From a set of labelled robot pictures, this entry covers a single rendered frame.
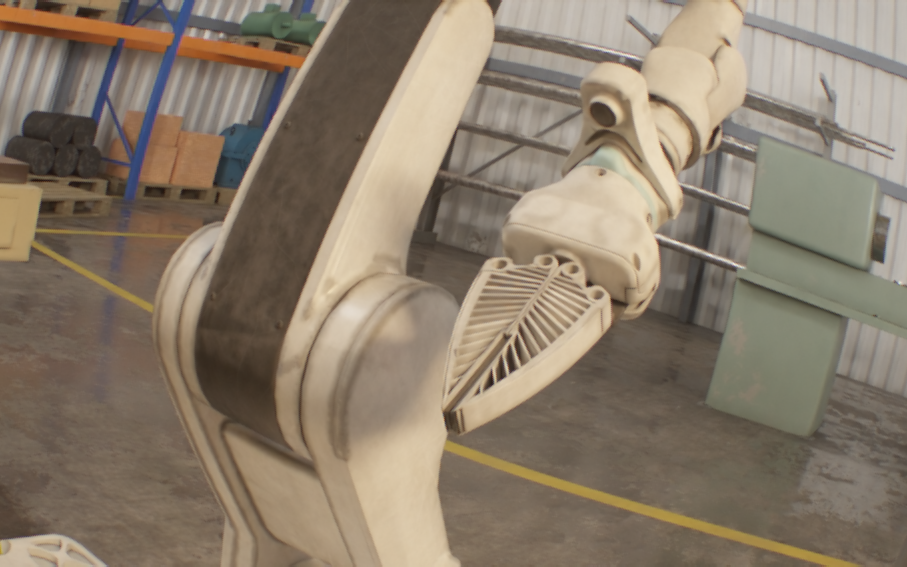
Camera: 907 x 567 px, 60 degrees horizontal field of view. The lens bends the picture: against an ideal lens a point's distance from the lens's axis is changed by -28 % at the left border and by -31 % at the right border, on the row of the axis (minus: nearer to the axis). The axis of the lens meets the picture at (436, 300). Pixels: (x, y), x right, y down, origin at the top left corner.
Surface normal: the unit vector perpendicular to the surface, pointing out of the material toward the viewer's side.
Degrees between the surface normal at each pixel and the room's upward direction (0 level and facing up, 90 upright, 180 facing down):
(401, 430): 90
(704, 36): 67
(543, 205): 44
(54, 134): 90
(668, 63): 49
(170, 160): 90
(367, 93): 73
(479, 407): 108
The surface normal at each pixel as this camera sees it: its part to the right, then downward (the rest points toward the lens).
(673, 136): 0.49, -0.30
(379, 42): -0.41, -0.28
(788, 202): -0.54, -0.01
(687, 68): -0.13, -0.61
